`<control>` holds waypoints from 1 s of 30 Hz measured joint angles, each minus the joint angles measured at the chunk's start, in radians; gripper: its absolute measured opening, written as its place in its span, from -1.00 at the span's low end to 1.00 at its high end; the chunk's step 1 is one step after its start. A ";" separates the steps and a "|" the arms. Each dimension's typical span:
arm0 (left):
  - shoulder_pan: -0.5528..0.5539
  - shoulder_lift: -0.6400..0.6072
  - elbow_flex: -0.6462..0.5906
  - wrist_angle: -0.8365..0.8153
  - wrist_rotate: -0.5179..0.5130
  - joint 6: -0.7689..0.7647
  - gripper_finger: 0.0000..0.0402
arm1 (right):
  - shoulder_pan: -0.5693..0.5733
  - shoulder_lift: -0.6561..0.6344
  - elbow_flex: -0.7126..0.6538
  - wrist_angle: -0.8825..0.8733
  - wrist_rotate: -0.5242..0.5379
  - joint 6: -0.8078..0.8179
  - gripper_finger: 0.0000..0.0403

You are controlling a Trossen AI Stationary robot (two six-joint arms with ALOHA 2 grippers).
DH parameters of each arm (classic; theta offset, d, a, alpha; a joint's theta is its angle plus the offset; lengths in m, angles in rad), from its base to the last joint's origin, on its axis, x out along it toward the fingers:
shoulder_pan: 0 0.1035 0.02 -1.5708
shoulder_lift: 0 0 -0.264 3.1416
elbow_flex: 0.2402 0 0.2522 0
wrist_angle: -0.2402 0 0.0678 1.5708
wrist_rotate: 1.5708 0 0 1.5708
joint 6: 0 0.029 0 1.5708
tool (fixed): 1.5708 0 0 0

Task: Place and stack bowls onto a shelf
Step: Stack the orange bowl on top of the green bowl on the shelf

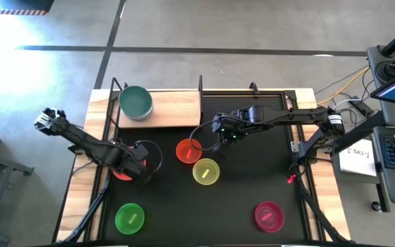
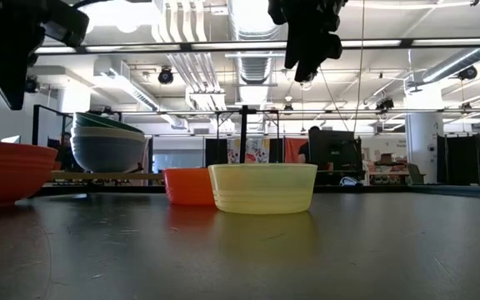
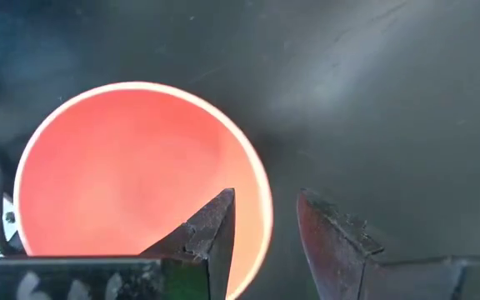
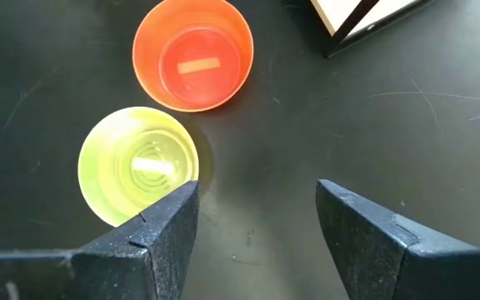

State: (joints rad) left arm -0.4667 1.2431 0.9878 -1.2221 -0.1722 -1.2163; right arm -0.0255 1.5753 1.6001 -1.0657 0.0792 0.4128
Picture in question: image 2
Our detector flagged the black metal frame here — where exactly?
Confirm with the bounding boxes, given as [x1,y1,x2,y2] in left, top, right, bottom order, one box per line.
[32,103,74,147]

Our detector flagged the overhead frame beam with lights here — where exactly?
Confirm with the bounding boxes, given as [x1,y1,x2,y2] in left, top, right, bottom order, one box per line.
[33,37,480,55]

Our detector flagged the large pale blue bowl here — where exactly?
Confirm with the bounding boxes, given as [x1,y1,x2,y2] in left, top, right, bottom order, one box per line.
[71,135,148,174]

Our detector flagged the black monitor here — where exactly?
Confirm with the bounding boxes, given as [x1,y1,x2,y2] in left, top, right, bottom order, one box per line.
[308,130,364,173]

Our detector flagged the floral patterned curtain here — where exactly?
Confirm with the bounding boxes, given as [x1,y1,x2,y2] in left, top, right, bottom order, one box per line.
[227,138,271,164]

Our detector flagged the small yellow plastic bowl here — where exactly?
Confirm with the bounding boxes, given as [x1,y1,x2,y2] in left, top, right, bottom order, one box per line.
[207,162,319,215]

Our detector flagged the large red bowl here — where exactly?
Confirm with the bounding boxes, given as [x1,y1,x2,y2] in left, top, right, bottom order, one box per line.
[0,139,59,208]

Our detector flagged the black shelf upright post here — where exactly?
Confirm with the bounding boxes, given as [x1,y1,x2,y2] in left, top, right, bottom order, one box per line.
[239,105,248,166]

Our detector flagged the large white bowl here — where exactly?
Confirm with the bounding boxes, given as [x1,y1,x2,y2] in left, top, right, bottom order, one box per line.
[71,126,148,143]

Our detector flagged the person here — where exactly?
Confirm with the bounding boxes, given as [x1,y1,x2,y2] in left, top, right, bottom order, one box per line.
[55,132,85,173]
[297,125,323,164]

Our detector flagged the black partition screen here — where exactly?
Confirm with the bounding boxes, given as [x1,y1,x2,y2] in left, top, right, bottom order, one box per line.
[437,133,480,187]

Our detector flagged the silver ventilation duct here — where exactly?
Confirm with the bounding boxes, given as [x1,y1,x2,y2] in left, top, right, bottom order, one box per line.
[227,0,281,105]
[421,45,480,84]

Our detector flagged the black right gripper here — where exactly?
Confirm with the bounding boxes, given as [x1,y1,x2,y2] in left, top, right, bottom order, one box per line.
[267,0,349,83]

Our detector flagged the white ceiling pipes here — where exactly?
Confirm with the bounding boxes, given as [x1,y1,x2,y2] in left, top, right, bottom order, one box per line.
[152,0,227,110]

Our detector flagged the orange cloth panel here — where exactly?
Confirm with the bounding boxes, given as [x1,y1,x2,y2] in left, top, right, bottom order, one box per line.
[284,137,310,164]

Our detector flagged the large teal bowl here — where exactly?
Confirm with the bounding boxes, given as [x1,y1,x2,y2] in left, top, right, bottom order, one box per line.
[72,111,144,134]

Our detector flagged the green chair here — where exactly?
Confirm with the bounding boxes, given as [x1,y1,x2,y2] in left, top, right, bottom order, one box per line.
[406,162,427,186]

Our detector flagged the white building column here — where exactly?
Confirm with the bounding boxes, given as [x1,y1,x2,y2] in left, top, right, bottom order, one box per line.
[404,93,445,184]

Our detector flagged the small orange plastic bowl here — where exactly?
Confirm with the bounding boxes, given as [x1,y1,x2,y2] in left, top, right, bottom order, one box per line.
[163,167,217,207]

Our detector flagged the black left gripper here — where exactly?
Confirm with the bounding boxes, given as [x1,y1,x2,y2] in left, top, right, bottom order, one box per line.
[0,0,90,111]

